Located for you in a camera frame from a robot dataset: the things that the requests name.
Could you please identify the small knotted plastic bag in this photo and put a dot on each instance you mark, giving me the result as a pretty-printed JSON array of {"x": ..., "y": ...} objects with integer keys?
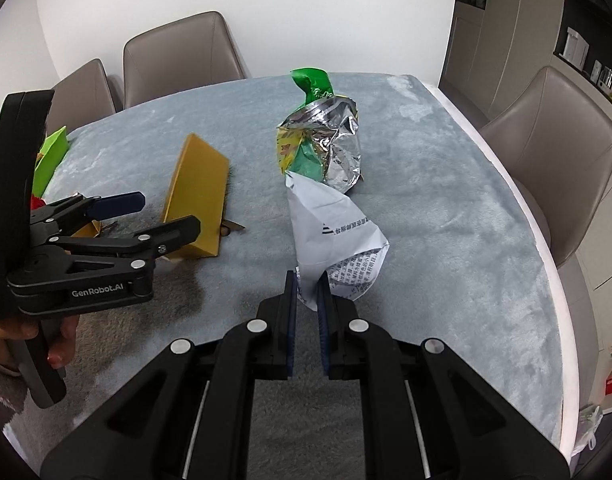
[{"x": 588, "y": 430}]

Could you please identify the green foil snack wrapper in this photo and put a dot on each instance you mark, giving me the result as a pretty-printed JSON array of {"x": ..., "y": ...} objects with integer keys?
[{"x": 331, "y": 145}]

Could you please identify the white printed paper wrapper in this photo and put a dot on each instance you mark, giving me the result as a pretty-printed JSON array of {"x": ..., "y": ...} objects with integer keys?
[{"x": 326, "y": 230}]

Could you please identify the red crumpled bag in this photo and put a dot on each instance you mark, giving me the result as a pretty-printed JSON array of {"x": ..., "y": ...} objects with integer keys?
[{"x": 37, "y": 202}]

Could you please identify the green scalloped plastic tray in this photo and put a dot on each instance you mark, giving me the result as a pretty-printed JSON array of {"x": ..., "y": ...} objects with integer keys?
[{"x": 53, "y": 152}]

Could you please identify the gold cardboard box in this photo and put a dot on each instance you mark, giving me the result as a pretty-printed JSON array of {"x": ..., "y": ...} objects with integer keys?
[
  {"x": 196, "y": 200},
  {"x": 86, "y": 230}
]

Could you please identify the white countertop appliance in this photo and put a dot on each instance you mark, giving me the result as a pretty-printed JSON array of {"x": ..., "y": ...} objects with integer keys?
[{"x": 576, "y": 49}]

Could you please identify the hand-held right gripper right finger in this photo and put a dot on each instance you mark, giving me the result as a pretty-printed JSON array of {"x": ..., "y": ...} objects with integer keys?
[{"x": 324, "y": 340}]

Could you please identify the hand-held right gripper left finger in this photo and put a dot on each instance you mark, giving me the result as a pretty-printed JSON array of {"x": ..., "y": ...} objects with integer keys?
[{"x": 291, "y": 345}]

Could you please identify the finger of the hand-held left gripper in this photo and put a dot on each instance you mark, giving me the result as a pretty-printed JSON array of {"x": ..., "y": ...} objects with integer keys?
[
  {"x": 171, "y": 232},
  {"x": 121, "y": 203}
]

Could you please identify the taupe leather dining chair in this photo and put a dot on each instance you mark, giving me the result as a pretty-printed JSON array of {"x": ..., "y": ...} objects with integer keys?
[
  {"x": 556, "y": 160},
  {"x": 181, "y": 55},
  {"x": 81, "y": 95}
]

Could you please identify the tall white cabinet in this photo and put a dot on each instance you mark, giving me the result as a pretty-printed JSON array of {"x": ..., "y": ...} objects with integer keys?
[{"x": 511, "y": 35}]

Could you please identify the person's left hand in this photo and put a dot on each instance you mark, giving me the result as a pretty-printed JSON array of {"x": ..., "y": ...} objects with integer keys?
[{"x": 6, "y": 342}]

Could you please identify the grey plush tablecloth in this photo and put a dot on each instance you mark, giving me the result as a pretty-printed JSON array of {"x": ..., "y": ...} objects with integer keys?
[{"x": 436, "y": 260}]

